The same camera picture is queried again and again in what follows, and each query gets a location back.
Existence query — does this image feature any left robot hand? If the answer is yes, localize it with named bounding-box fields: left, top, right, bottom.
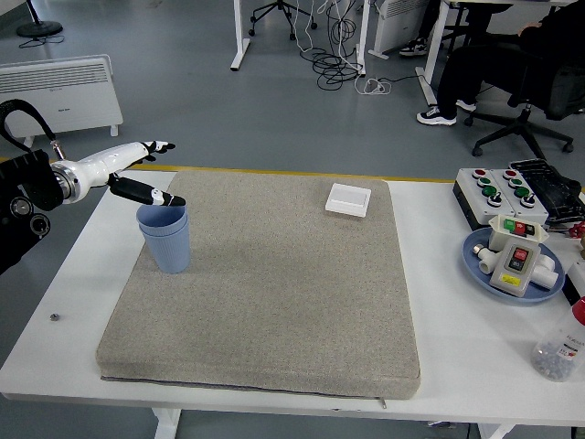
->
left=68, top=139, right=187, bottom=208

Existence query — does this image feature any blue ribbed cup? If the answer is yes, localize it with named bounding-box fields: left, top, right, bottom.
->
left=136, top=204, right=189, bottom=230
left=138, top=218, right=191, bottom=275

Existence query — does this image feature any white electric heater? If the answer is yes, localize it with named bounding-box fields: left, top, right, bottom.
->
left=0, top=54, right=125, bottom=150
left=367, top=0, right=431, bottom=60

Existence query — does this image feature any black fan stand base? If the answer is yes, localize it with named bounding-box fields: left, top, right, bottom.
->
left=16, top=0, right=65, bottom=39

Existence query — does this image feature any white desk leg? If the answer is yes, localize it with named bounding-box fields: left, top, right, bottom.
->
left=415, top=0, right=452, bottom=109
left=229, top=0, right=251, bottom=71
left=354, top=0, right=371, bottom=77

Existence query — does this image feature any grey-brown mat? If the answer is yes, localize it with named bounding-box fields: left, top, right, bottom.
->
left=96, top=171, right=422, bottom=400

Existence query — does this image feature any black office chair base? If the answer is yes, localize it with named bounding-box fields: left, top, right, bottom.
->
left=248, top=0, right=318, bottom=42

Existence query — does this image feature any person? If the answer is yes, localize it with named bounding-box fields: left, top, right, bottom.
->
left=399, top=0, right=442, bottom=58
left=415, top=0, right=585, bottom=127

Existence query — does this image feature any white three-button control box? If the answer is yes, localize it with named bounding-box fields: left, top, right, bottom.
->
left=452, top=167, right=517, bottom=231
left=488, top=167, right=549, bottom=226

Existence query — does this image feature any blue plate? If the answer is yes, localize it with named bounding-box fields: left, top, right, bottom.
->
left=462, top=227, right=567, bottom=304

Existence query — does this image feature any white pipe fitting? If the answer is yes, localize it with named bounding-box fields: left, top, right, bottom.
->
left=472, top=244, right=499, bottom=275
left=532, top=253, right=559, bottom=292

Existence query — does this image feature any white table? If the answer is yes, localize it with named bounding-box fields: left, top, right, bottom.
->
left=0, top=169, right=585, bottom=439

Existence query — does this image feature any black office chair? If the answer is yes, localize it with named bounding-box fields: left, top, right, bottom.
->
left=463, top=59, right=585, bottom=158

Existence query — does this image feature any black tool case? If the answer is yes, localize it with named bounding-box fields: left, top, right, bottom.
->
left=509, top=158, right=585, bottom=232

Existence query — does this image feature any clear bottle with red cap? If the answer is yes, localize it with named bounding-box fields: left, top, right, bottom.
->
left=531, top=295, right=585, bottom=383

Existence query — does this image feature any white wall switch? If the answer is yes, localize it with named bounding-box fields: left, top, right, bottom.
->
left=324, top=183, right=373, bottom=219

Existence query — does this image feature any black floor cable bundle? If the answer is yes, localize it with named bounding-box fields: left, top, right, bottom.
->
left=299, top=0, right=367, bottom=91

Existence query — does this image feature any white cable with adapter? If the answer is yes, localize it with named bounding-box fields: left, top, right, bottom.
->
left=292, top=0, right=394, bottom=97

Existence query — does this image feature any beige three-button switch box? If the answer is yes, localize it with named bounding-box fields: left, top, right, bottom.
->
left=487, top=214, right=549, bottom=251

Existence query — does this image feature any beige red-black push-button switch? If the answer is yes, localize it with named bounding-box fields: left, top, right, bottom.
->
left=489, top=238, right=542, bottom=297

